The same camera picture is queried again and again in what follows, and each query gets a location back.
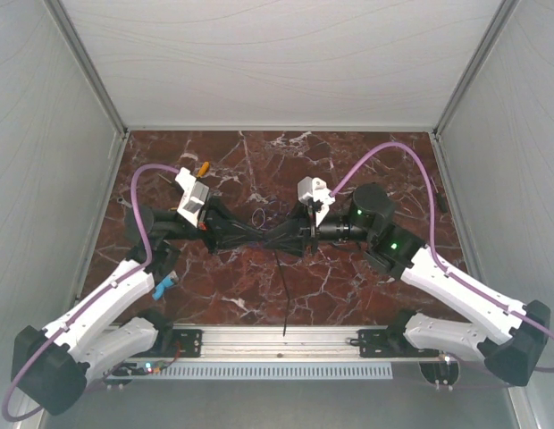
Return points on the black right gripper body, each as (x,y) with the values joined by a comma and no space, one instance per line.
(308,233)

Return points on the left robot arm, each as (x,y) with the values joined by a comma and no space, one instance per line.
(54,365)

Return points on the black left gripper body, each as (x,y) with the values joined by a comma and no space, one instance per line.
(207,229)

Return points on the small black screwdriver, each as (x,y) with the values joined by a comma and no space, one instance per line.
(440,199)

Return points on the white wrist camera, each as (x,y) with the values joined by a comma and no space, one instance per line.
(314,194)
(194,196)

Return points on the black zip tie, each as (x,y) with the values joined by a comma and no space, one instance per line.
(286,292)

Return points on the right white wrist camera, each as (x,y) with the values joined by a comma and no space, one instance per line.
(314,194)

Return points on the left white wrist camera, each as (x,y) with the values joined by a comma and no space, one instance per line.
(194,196)

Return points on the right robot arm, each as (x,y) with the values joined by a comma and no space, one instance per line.
(505,334)

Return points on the grey slotted cable duct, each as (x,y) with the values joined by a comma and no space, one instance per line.
(257,371)

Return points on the yellow handled flat screwdriver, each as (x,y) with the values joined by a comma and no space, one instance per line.
(203,169)

